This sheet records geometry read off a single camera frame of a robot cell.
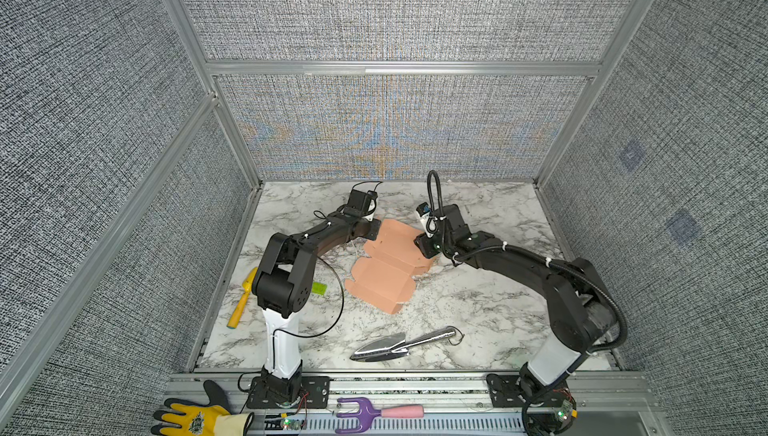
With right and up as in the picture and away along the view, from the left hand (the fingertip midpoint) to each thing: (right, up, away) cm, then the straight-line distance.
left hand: (372, 226), depth 100 cm
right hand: (+16, -2, -8) cm, 18 cm away
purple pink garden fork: (+8, -42, -30) cm, 52 cm away
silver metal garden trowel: (+6, -31, -20) cm, 38 cm away
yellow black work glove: (-33, -41, -34) cm, 63 cm away
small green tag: (-16, -18, -11) cm, 26 cm away
